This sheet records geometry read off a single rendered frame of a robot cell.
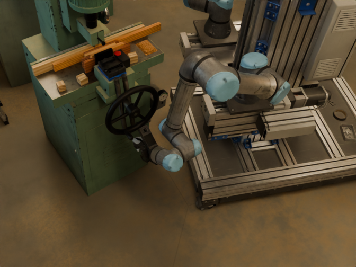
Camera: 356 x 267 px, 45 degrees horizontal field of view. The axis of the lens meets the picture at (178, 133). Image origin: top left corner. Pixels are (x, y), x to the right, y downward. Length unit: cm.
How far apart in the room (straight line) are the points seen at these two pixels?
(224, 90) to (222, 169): 107
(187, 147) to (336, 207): 134
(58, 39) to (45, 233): 109
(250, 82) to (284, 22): 46
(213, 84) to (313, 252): 144
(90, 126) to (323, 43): 122
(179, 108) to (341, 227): 145
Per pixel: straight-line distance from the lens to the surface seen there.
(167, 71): 342
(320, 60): 233
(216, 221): 266
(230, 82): 159
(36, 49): 241
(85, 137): 228
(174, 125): 187
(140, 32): 225
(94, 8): 192
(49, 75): 210
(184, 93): 176
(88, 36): 207
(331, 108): 314
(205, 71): 160
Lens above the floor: 232
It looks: 51 degrees down
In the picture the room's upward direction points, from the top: 6 degrees clockwise
